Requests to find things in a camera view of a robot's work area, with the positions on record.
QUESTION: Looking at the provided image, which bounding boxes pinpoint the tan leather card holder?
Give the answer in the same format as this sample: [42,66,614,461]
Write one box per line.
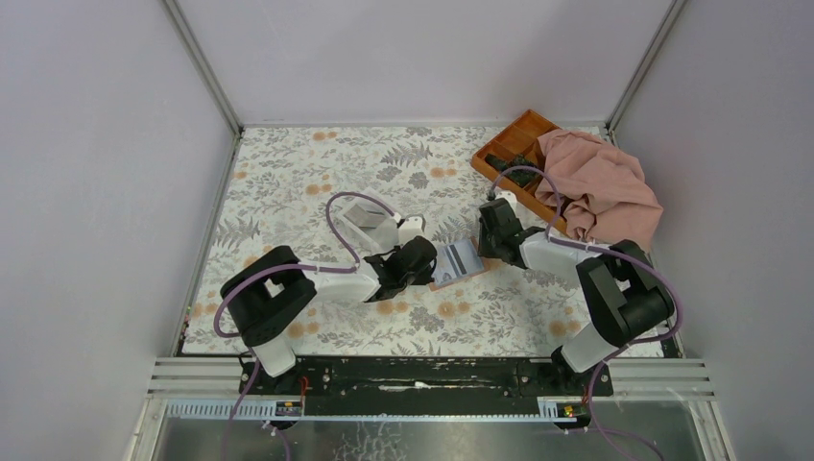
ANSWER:
[428,237,492,293]

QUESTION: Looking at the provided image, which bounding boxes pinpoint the dark green items in tray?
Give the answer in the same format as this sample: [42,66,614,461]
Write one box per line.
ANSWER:
[485,154,538,187]

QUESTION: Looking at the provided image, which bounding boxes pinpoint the pink cloth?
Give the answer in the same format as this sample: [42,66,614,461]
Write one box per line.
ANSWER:
[535,129,663,252]

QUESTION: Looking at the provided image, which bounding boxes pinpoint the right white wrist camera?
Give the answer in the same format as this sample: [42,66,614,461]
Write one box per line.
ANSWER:
[488,190,517,210]

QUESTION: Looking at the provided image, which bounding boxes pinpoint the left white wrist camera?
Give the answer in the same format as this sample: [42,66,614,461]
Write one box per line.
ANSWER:
[396,215,426,246]

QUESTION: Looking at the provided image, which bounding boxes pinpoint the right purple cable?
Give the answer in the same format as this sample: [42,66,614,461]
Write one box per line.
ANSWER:
[488,165,685,461]

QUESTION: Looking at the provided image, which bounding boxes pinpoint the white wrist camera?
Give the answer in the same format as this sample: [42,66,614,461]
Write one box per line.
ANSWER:
[488,190,517,210]
[396,215,426,246]

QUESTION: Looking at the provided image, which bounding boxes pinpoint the white plastic card box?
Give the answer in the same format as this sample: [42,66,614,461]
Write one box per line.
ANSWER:
[329,188,409,254]

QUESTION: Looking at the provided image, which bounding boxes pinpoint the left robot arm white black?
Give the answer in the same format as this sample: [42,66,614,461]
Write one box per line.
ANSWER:
[220,236,438,395]

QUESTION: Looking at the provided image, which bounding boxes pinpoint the orange wooden tray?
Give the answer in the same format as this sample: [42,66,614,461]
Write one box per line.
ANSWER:
[470,109,559,222]

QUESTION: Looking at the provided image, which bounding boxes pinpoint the silver cards in box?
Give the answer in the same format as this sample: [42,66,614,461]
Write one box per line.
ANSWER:
[346,204,388,229]

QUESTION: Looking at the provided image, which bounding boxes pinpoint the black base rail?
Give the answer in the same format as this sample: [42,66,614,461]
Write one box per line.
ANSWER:
[238,355,613,417]

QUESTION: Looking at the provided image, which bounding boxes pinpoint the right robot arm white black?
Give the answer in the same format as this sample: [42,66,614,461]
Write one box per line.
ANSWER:
[479,198,676,396]

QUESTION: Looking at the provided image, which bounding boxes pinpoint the purple cable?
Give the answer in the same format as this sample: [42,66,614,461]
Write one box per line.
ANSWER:
[212,191,402,461]
[488,165,685,461]

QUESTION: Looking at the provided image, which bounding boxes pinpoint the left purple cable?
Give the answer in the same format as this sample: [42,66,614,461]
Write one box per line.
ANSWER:
[212,191,402,461]

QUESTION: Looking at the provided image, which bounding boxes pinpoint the floral table mat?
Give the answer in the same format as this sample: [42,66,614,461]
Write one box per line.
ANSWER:
[180,126,589,356]

